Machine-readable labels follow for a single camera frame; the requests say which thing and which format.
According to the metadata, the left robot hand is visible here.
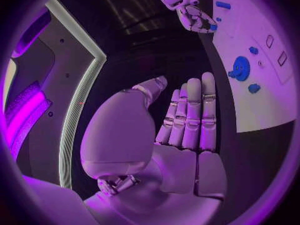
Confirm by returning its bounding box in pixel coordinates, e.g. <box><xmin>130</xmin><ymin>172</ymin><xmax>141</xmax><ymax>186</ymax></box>
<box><xmin>80</xmin><ymin>71</ymin><xmax>228</xmax><ymax>225</ymax></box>

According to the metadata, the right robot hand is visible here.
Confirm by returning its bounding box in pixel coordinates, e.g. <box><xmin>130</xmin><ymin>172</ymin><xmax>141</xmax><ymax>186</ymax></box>
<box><xmin>176</xmin><ymin>4</ymin><xmax>219</xmax><ymax>35</ymax></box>

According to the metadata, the white task board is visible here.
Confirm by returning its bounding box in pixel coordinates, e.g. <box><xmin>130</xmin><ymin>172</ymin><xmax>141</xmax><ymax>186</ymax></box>
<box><xmin>211</xmin><ymin>0</ymin><xmax>299</xmax><ymax>134</ymax></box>

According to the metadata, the blue long cylinder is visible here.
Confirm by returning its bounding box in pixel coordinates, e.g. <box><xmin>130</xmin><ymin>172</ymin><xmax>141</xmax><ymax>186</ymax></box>
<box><xmin>215</xmin><ymin>1</ymin><xmax>232</xmax><ymax>11</ymax></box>

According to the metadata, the blue gear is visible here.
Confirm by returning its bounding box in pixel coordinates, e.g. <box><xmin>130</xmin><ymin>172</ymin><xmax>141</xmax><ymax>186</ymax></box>
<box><xmin>227</xmin><ymin>55</ymin><xmax>252</xmax><ymax>82</ymax></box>

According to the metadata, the blue block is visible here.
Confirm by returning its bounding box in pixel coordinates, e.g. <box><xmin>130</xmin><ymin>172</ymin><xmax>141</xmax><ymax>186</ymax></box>
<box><xmin>247</xmin><ymin>83</ymin><xmax>262</xmax><ymax>94</ymax></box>

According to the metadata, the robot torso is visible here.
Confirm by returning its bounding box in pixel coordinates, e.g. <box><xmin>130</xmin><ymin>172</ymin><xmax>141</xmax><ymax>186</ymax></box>
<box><xmin>4</xmin><ymin>0</ymin><xmax>109</xmax><ymax>190</ymax></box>

